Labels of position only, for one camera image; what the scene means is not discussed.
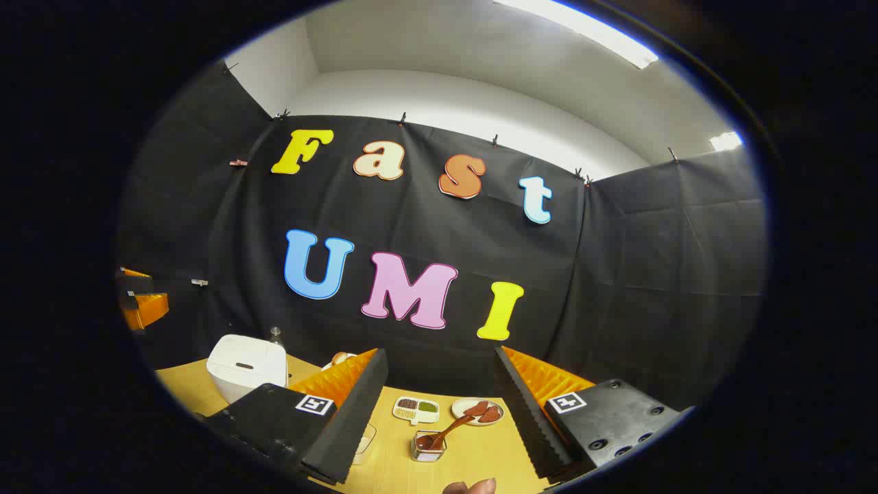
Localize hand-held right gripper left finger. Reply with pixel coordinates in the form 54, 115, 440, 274
195, 348, 389, 486

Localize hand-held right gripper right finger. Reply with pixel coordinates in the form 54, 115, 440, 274
494, 346, 693, 481

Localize brown wooden spoon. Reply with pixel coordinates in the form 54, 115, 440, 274
416, 414, 474, 451

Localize metal wire chopstick holder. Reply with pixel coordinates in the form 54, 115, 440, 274
410, 430, 448, 462

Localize white rice cooker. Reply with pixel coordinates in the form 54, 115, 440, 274
206, 334, 289, 404

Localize white divided bean dish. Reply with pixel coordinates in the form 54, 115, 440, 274
392, 396, 440, 425

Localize white round plate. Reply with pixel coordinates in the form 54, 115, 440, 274
451, 398, 505, 427

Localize black backdrop cloth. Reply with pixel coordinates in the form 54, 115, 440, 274
117, 60, 768, 412

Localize row of black clips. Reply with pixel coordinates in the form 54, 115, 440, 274
223, 62, 681, 187

